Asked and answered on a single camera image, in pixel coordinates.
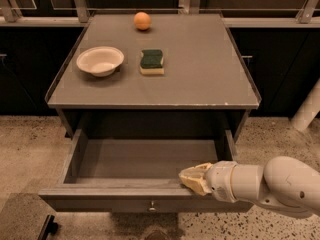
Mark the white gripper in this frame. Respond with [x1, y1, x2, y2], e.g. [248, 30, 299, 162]
[179, 161, 237, 203]

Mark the green yellow sponge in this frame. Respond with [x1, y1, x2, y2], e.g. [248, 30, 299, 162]
[140, 49, 164, 75]

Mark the black object on floor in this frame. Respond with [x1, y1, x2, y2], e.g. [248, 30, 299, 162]
[37, 215, 58, 240]

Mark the white bowl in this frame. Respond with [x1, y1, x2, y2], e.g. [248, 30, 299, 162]
[76, 46, 124, 77]

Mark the grey top drawer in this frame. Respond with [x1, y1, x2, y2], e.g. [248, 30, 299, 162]
[39, 111, 251, 213]

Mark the orange fruit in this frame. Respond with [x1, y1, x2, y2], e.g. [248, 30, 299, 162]
[134, 12, 151, 31]

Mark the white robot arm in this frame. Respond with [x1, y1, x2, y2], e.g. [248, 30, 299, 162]
[179, 156, 320, 218]

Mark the grey drawer cabinet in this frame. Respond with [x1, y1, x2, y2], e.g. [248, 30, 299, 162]
[46, 14, 260, 137]

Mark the metal railing frame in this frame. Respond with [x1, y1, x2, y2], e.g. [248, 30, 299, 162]
[1, 0, 320, 28]

